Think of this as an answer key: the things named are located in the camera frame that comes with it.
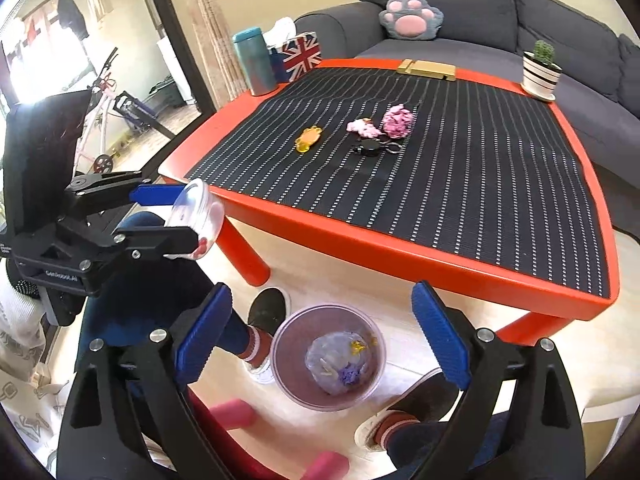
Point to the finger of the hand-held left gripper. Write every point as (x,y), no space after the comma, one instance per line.
(160,241)
(157,194)

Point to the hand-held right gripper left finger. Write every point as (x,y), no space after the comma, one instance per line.
(200,340)

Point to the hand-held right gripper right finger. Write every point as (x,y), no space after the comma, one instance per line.
(440,340)

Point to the large round clear container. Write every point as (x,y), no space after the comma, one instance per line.
(192,210)

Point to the pink translucent waste bin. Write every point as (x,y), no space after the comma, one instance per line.
(290,360)

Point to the purple paper ball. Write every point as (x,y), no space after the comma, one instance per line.
(350,375)

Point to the orange rubber toy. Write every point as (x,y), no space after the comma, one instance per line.
(307,139)

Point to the black key fob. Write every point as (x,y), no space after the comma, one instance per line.
(367,149)

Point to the pink plush toy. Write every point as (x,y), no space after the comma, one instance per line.
(364,127)

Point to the pink paper ball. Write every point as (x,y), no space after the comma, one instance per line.
(398,121)

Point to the person's right black shoe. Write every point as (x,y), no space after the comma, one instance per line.
(430,400)

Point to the person's black shoe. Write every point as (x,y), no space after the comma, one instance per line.
(267,310)
(430,400)

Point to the pink bicycle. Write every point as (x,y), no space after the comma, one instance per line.
(100,125)

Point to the person's left black shoe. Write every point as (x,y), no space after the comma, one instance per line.
(267,310)

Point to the red chair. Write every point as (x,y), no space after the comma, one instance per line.
(235,440)

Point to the person's right leg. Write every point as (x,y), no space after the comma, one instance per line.
(425,452)

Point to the clear plastic bag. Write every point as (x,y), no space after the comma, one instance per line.
(325,352)

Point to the red table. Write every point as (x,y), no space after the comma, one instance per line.
(350,237)

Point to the dark hanging garment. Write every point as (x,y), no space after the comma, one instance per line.
(70,15)

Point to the teal thermos bottle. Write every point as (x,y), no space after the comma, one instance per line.
(254,62)

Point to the beige curtain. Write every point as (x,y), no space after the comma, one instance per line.
(210,35)

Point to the white printed cloth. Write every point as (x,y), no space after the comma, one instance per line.
(25,395)

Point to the flag print tissue box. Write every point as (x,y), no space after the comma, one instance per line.
(300,57)

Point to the white tissue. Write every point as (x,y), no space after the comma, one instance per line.
(280,30)

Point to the wooden phone stand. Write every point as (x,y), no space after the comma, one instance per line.
(430,69)

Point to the potted cactus striped pot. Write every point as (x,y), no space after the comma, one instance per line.
(541,75)

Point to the grey pink paw cushion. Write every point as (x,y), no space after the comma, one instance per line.
(411,20)

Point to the dark grey sofa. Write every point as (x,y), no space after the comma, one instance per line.
(475,10)

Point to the black sliding door frame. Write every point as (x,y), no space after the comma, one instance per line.
(172,35)

